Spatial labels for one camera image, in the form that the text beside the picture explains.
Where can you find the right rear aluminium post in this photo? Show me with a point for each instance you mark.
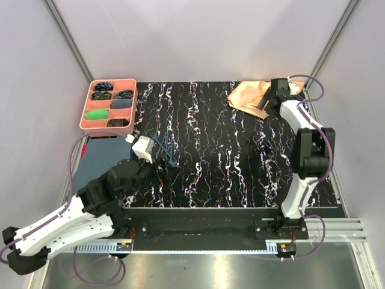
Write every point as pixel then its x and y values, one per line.
pixel 334 37

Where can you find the aluminium frame rail front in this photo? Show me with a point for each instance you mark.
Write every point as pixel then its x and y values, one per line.
pixel 337 230

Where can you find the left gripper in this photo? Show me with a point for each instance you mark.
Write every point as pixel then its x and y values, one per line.
pixel 161 177

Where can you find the black marble pattern mat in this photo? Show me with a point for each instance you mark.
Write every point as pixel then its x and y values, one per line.
pixel 224 157

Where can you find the dark patterned cloth roll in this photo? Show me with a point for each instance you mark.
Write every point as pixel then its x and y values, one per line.
pixel 117 123

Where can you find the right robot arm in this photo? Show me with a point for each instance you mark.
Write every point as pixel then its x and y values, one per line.
pixel 312 155

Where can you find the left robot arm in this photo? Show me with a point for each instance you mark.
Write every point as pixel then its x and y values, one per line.
pixel 95 212

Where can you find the aluminium post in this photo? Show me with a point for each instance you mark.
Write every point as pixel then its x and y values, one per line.
pixel 334 37
pixel 67 37

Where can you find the blue yellow patterned roll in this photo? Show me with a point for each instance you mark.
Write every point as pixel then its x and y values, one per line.
pixel 101 95

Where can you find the grey folded cloth in tray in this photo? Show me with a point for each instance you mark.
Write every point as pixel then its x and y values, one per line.
pixel 121 104

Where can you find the blue grey folded napkin stack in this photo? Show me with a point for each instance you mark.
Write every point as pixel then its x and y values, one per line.
pixel 100 155

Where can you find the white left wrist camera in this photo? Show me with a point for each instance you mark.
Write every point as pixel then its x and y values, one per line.
pixel 143 148

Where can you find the pink divided organizer tray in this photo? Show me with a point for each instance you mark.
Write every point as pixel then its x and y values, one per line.
pixel 99 128

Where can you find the blue patterned roll right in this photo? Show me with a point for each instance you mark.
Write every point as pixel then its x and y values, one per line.
pixel 124 94

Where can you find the left rear aluminium post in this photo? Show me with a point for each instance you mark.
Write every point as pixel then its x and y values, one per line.
pixel 67 37

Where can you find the blue plastic knife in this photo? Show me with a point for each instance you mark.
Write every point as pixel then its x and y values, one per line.
pixel 157 154

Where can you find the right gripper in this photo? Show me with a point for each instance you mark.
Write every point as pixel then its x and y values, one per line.
pixel 263 103

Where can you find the green rolled cloth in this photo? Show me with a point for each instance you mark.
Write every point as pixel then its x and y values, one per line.
pixel 98 114

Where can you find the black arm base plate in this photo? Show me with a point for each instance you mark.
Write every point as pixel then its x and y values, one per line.
pixel 259 223

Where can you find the peach cloth napkin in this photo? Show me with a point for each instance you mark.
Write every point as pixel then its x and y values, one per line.
pixel 247 95

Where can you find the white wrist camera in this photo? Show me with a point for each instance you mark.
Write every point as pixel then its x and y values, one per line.
pixel 143 148
pixel 295 86

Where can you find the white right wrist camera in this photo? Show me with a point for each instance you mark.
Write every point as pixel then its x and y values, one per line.
pixel 295 86

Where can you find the blue patterned roll top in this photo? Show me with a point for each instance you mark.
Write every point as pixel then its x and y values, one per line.
pixel 103 86

